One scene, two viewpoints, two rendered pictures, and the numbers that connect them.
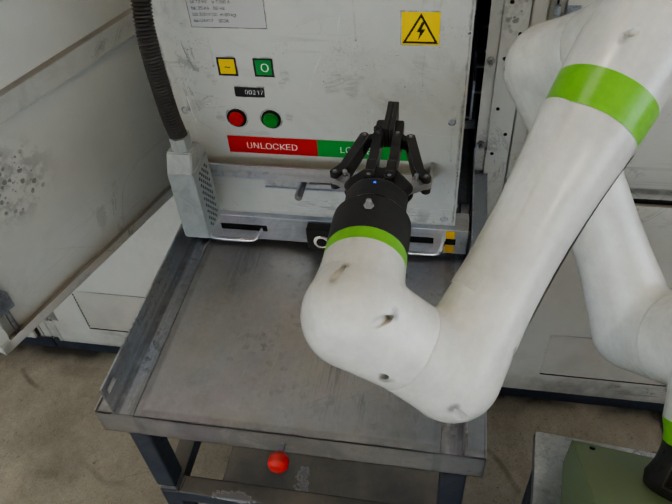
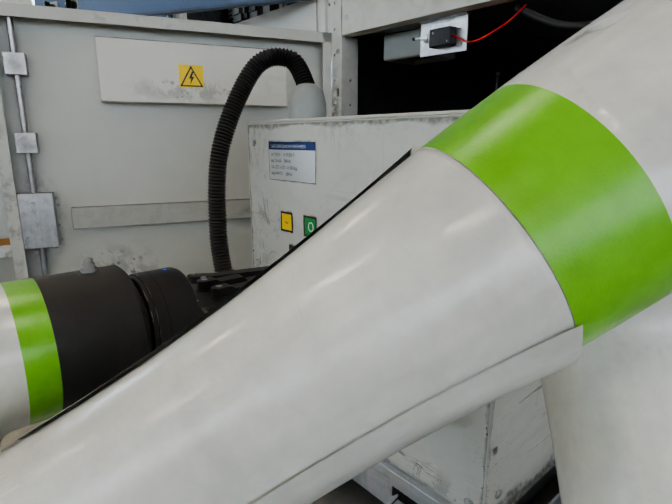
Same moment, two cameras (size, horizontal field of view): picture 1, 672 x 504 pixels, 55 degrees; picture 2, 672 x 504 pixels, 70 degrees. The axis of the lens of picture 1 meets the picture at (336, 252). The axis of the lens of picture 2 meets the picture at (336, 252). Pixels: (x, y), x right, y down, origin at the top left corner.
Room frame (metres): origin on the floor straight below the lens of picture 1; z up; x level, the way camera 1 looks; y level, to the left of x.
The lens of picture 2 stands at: (0.38, -0.36, 1.36)
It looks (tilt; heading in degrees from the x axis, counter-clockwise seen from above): 13 degrees down; 36
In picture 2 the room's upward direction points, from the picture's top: straight up
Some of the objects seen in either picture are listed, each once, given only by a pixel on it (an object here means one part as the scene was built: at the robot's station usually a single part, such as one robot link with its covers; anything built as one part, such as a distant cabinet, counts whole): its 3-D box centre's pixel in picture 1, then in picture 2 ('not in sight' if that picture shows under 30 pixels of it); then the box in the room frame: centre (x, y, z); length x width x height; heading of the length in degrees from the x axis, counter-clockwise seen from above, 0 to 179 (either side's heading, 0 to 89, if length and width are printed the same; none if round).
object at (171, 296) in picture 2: (377, 196); (192, 310); (0.61, -0.06, 1.23); 0.09 x 0.08 x 0.07; 167
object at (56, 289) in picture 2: (369, 240); (93, 340); (0.53, -0.04, 1.23); 0.09 x 0.06 x 0.12; 77
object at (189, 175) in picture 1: (194, 187); not in sight; (0.90, 0.24, 1.04); 0.08 x 0.05 x 0.17; 167
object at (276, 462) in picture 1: (279, 456); not in sight; (0.49, 0.11, 0.82); 0.04 x 0.03 x 0.03; 167
